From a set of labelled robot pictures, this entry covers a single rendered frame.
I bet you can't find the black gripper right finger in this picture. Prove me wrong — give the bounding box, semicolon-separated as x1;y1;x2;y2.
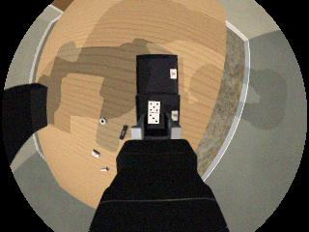
164;113;182;139

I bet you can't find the white domino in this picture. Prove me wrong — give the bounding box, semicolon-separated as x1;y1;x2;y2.
148;101;160;124

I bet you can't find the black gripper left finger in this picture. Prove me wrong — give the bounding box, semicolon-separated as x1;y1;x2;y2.
130;114;148;140

